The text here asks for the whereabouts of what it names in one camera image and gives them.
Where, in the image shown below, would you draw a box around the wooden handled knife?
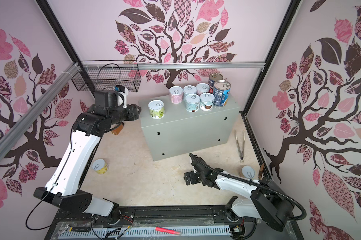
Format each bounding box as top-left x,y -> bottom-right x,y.
258,163 -> 264,180

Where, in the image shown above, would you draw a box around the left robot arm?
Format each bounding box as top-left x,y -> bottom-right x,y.
34,86 -> 142,225

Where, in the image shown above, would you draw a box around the aluminium rail wall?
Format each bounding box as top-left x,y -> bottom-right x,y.
82,61 -> 265,70
0,63 -> 80,161

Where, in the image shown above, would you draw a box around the la sicilia tomato can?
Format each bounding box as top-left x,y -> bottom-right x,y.
208,73 -> 223,94

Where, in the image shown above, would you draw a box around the blue label tall can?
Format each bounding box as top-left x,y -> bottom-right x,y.
213,80 -> 231,107

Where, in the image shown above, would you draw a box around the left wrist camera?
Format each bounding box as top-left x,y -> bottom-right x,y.
115,85 -> 129,108

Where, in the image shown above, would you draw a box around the black mounting rail base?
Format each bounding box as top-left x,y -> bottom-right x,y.
45,205 -> 303,240

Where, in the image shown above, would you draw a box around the green label can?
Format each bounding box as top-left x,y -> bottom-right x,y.
148,100 -> 165,119

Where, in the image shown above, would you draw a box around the aluminium rail left wall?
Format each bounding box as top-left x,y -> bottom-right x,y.
0,63 -> 80,161

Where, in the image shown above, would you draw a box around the pink can white lid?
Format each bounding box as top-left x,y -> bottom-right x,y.
196,83 -> 210,96

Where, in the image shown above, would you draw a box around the pink marker pen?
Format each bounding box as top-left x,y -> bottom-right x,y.
155,227 -> 181,236

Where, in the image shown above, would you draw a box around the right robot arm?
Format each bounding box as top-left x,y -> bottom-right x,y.
184,154 -> 307,232

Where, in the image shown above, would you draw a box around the aluminium rail back wall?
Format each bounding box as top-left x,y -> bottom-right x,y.
82,61 -> 265,70

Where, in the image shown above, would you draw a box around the grey metal cabinet box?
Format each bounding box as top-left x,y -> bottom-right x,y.
139,96 -> 239,161

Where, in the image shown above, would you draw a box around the white slotted cable duct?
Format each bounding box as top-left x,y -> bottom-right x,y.
57,226 -> 231,240

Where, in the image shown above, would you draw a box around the yellow label can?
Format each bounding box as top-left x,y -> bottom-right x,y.
92,159 -> 109,175

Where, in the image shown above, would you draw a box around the black wire basket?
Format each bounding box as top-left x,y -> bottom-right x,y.
71,60 -> 142,93

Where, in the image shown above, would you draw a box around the metal kitchen tongs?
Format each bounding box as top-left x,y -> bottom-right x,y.
234,131 -> 245,163

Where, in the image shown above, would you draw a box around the orange label can right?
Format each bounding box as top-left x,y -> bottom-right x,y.
241,166 -> 255,179

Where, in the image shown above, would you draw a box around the orange spice jar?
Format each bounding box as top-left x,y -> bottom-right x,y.
111,122 -> 125,135

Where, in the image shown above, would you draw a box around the teal can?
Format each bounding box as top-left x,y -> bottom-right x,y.
185,94 -> 200,113
199,93 -> 214,112
183,85 -> 197,101

